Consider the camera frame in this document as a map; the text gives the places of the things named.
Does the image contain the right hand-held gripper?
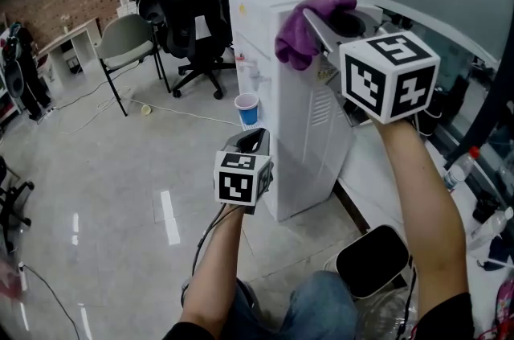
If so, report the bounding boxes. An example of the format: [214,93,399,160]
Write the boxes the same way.
[302,7,442,125]

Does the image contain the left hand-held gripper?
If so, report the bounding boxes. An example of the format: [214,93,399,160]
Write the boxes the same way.
[212,127,276,215]

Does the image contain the white water dispenser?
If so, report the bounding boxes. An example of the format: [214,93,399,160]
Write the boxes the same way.
[227,0,386,223]

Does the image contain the purple cloth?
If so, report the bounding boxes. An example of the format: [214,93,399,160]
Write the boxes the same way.
[275,0,358,71]

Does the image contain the person's right forearm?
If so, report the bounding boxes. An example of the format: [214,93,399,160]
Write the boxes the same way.
[377,119,471,311]

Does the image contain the person's left forearm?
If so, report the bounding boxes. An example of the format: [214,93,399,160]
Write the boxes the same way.
[178,205,246,331]

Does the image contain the blue paper cup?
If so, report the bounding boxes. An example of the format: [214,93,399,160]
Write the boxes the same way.
[234,92,261,126]

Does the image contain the black office chair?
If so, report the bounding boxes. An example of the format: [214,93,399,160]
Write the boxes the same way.
[150,0,238,100]

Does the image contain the grey chair with black legs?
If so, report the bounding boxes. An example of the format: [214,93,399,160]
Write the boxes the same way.
[96,13,173,117]

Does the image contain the white trash bin black liner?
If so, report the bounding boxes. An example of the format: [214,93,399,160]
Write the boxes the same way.
[323,224,411,299]

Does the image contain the person's blue jeans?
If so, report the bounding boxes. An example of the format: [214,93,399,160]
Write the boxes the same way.
[182,269,361,340]

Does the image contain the clear bottle with red cap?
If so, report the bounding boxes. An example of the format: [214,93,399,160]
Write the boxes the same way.
[443,146,482,193]

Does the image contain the pale wooden desk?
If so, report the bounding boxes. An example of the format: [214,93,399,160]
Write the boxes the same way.
[35,16,102,88]

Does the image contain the black swivel chair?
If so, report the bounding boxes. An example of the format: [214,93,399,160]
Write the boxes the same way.
[0,155,35,255]

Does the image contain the clear plastic bottle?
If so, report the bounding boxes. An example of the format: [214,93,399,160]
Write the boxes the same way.
[467,207,514,251]

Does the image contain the person's black printed T-shirt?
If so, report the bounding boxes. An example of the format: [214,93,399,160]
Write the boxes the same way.
[160,292,493,340]

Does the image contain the dark blue cloth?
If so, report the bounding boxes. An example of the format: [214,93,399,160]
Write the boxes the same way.
[477,236,514,272]

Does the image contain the pink plastic bag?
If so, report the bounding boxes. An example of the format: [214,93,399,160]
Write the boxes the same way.
[0,256,22,301]

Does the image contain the colourful patterned backpack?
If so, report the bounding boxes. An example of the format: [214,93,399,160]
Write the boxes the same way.
[496,277,514,340]

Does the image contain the white floor cable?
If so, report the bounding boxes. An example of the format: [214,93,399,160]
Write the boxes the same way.
[130,96,242,129]

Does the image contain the left hand-held gripper cable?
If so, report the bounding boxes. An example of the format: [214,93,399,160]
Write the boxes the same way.
[191,203,239,276]

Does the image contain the black floor cable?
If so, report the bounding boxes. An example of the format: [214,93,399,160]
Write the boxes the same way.
[22,264,84,340]

